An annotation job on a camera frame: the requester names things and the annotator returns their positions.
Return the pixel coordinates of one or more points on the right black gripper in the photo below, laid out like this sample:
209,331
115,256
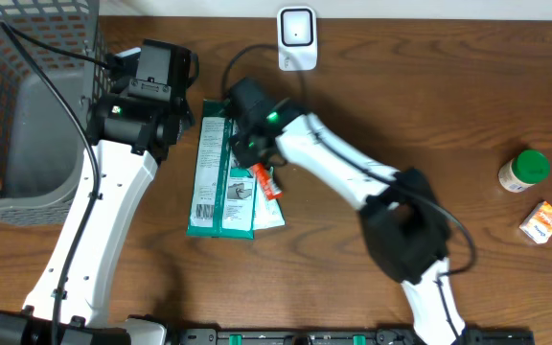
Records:
247,153

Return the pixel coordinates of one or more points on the orange red stick sachet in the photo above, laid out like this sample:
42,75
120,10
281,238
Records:
266,181

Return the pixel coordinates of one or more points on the green white package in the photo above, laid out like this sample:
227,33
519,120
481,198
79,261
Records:
223,201

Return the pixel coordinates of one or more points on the light teal wipes packet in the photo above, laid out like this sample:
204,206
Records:
267,213

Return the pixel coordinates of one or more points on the green lid jar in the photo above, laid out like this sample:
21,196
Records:
525,170

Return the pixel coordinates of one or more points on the orange small box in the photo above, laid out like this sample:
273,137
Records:
538,225

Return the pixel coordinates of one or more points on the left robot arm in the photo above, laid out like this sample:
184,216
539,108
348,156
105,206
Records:
128,136

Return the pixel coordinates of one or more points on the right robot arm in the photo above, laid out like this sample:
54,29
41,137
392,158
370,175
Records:
404,228

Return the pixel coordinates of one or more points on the white barcode scanner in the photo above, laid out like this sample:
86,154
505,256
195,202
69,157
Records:
297,38

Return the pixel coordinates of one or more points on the grey plastic mesh basket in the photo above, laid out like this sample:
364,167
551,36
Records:
40,151

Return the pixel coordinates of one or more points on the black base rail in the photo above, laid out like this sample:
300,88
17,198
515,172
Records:
392,336

